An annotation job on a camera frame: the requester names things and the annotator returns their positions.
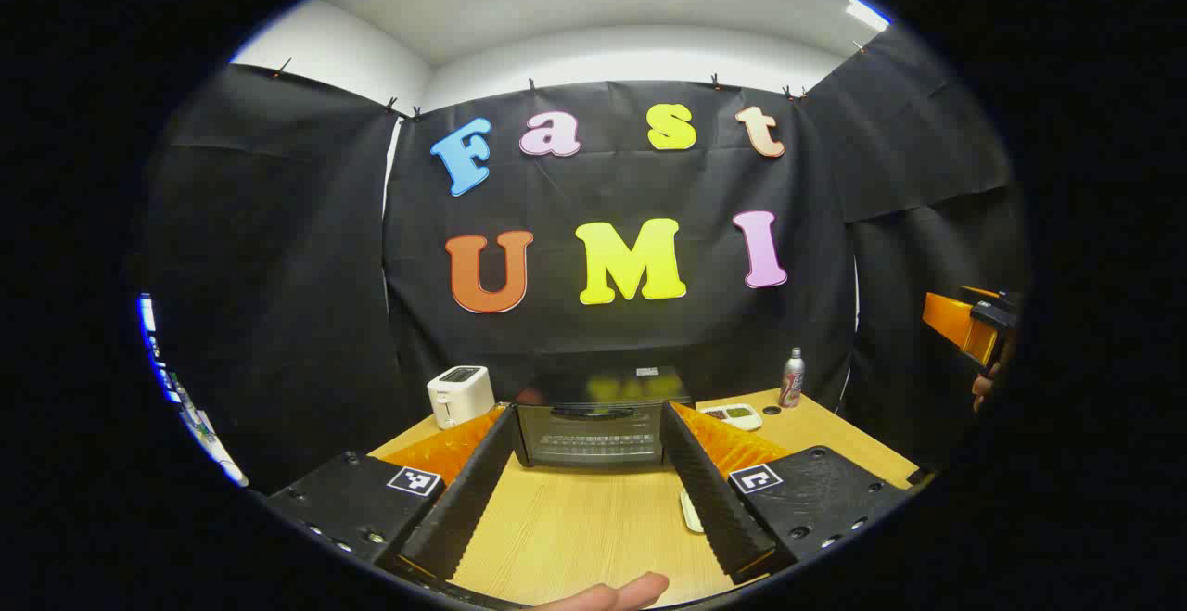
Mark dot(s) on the black backdrop cloth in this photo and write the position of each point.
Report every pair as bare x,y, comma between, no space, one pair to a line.
278,268

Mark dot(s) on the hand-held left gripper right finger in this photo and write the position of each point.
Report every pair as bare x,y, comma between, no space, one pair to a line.
709,490

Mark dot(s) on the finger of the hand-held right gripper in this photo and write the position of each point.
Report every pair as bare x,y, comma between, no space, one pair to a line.
955,324

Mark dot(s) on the black electric oven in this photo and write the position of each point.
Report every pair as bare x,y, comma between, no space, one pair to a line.
593,426

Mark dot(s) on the silver red drink bottle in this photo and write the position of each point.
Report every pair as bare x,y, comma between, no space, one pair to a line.
792,384

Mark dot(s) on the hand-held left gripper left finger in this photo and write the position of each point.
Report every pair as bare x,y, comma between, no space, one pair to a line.
468,490

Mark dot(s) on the white divided snack dish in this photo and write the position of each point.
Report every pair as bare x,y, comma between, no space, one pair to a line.
737,418

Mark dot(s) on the small ceiling light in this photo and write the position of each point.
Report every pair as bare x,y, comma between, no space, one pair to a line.
867,14

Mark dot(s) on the white toaster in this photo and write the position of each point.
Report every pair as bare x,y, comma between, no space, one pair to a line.
461,396

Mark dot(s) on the cream square plate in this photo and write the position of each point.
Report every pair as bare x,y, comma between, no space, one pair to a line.
691,511

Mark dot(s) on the small black block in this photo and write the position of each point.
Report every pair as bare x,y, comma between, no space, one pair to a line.
921,476

